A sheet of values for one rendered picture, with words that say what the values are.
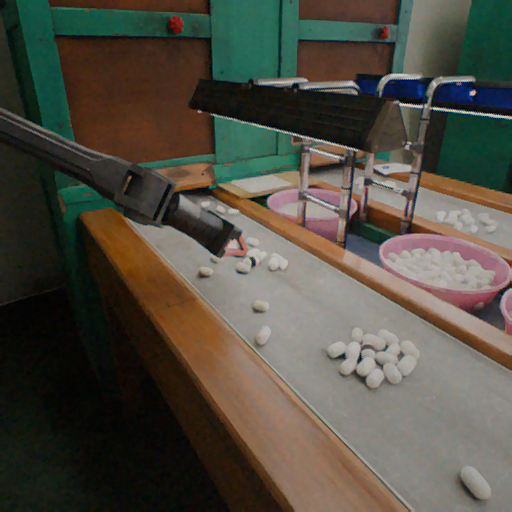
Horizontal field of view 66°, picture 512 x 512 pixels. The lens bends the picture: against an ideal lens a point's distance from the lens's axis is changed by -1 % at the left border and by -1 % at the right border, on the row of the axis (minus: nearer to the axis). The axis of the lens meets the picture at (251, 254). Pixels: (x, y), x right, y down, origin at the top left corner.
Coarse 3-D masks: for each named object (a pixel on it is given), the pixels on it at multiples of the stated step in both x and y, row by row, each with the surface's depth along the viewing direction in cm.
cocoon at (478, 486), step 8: (464, 472) 44; (472, 472) 43; (464, 480) 43; (472, 480) 43; (480, 480) 42; (472, 488) 42; (480, 488) 42; (488, 488) 42; (480, 496) 42; (488, 496) 42
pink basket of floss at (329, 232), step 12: (288, 192) 130; (324, 192) 130; (336, 192) 128; (276, 204) 127; (288, 204) 131; (336, 204) 128; (288, 216) 111; (336, 216) 109; (324, 228) 111; (336, 228) 113
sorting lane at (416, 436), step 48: (192, 240) 102; (240, 288) 82; (288, 288) 81; (336, 288) 81; (240, 336) 68; (288, 336) 68; (336, 336) 68; (432, 336) 68; (288, 384) 58; (336, 384) 58; (384, 384) 58; (432, 384) 58; (480, 384) 58; (336, 432) 50; (384, 432) 50; (432, 432) 50; (480, 432) 50; (384, 480) 44; (432, 480) 45
